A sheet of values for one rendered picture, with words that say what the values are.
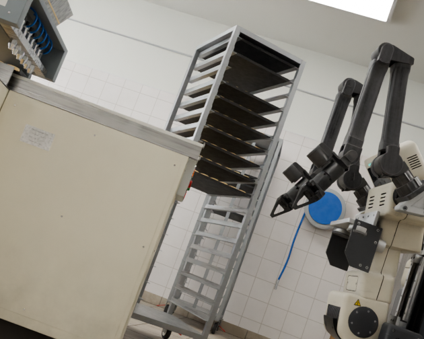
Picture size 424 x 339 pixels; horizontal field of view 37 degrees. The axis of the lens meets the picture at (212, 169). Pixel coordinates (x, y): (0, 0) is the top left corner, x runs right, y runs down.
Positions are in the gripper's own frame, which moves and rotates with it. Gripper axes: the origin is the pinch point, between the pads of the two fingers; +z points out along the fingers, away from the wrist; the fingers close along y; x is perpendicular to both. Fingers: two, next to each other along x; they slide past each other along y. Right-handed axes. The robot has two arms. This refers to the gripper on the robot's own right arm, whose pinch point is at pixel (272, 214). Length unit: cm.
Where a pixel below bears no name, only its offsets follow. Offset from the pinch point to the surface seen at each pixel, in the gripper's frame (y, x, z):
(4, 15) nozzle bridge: 40, -112, 28
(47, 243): 22, -47, 69
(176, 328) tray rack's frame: -101, 17, 63
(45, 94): 20, -89, 35
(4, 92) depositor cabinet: 24, -98, 46
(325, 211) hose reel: -356, 59, -99
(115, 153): 22, -56, 31
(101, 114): 20, -70, 25
